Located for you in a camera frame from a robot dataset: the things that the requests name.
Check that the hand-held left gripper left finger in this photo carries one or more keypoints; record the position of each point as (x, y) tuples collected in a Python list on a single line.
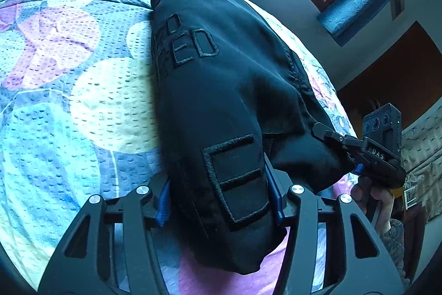
[(162, 205)]

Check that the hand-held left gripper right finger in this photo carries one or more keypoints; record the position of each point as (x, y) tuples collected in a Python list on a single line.
[(274, 189)]

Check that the dotted colourful bed blanket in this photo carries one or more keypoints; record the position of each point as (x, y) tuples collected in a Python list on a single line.
[(69, 73)]

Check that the person's right hand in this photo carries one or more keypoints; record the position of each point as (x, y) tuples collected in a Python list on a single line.
[(371, 198)]

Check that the patterned pale cloth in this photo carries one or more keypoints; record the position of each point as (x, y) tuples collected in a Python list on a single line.
[(424, 163)]

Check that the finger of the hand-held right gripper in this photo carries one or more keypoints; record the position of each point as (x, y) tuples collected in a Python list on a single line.
[(336, 136), (357, 165)]

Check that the black jacket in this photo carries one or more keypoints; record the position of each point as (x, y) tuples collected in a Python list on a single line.
[(224, 98)]

